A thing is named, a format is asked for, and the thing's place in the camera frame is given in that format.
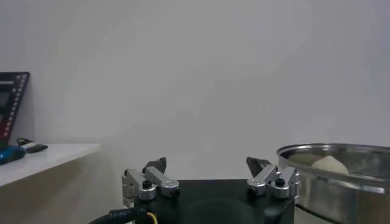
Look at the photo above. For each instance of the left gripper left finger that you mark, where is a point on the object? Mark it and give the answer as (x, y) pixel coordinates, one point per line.
(158, 179)

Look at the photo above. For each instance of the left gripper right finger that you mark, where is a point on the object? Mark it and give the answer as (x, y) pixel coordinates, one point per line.
(268, 178)

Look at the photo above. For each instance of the white steamed baozi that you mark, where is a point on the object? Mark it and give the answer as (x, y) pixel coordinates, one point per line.
(330, 165)

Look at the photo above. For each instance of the steel perforated steamer basket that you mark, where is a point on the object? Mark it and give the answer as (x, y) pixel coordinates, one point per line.
(350, 201)

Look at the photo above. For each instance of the white side table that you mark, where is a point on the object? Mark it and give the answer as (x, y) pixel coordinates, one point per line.
(61, 152)

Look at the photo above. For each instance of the small black device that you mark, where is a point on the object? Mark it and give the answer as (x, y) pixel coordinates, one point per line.
(38, 148)

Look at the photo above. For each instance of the blue computer mouse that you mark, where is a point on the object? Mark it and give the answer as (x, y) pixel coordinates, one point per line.
(10, 154)

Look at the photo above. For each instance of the black and red laptop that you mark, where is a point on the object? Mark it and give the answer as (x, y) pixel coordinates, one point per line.
(10, 103)

